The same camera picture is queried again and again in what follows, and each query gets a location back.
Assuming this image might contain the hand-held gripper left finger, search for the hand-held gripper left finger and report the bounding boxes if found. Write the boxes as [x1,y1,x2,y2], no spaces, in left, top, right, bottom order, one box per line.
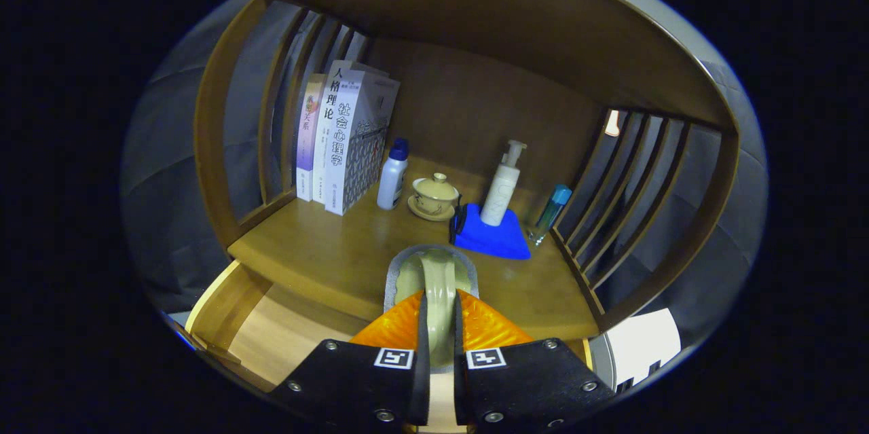
[268,289,432,431]

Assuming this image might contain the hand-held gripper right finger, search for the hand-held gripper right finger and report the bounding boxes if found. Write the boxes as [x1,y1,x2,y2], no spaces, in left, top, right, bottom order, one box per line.
[454,288,615,431]

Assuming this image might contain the grey brush with green handle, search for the grey brush with green handle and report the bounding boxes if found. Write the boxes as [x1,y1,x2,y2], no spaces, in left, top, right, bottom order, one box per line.
[384,244,480,374]

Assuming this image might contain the wooden drawer with black knob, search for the wooden drawer with black knob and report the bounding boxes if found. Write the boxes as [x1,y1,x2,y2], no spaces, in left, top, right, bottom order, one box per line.
[173,259,595,433]

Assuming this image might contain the wooden countertop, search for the wooden countertop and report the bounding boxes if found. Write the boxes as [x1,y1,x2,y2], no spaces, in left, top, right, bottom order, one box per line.
[227,156,599,343]

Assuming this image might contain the wooden cabinet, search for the wooden cabinet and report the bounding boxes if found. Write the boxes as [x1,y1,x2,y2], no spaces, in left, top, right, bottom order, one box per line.
[193,0,741,394]

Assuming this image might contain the blue folded cloth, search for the blue folded cloth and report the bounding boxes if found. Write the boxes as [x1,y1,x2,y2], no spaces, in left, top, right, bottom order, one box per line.
[451,203,532,261]

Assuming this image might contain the beige lidded teacup with saucer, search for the beige lidded teacup with saucer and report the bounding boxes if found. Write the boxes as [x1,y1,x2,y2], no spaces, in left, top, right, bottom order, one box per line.
[407,173,461,222]

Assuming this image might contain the white machine casing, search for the white machine casing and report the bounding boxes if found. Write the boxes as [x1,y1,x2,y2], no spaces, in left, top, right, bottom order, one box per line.
[589,308,682,394]

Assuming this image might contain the clear bottle with teal cap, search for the clear bottle with teal cap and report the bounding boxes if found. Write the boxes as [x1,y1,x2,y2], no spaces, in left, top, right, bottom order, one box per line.
[528,184,572,247]

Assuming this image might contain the white pump bottle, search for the white pump bottle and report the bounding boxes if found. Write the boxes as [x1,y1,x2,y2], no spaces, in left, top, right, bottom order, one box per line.
[480,140,528,227]

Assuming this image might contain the white bottle with blue cap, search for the white bottle with blue cap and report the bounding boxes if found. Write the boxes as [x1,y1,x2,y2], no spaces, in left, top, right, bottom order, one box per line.
[377,139,410,211]

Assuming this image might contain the white patterned book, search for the white patterned book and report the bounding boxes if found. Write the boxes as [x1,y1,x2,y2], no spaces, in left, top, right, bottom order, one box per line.
[325,67,401,216]

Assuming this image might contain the pink and purple book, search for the pink and purple book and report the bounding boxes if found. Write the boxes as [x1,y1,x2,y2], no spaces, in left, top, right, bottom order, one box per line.
[296,74,328,202]

